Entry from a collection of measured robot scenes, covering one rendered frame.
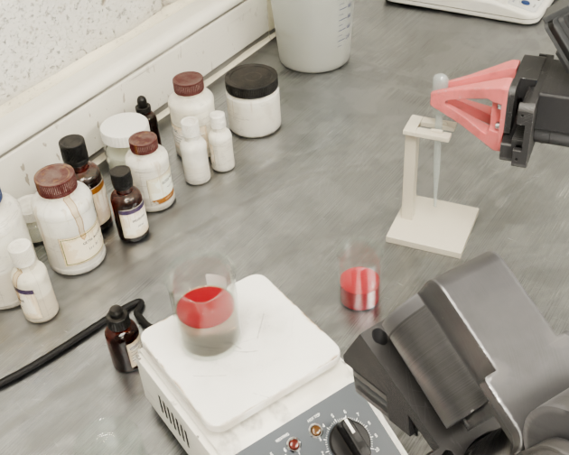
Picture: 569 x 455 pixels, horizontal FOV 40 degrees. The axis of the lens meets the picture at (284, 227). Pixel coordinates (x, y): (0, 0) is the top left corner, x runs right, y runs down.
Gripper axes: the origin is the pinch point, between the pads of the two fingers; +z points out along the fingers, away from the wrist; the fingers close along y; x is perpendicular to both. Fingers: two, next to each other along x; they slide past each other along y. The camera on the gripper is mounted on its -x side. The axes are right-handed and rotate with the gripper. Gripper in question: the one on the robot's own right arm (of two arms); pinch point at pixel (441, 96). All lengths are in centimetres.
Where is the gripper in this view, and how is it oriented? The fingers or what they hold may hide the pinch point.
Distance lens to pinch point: 77.2
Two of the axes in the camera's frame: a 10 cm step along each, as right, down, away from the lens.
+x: 0.7, 7.7, 6.3
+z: -9.1, -2.0, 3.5
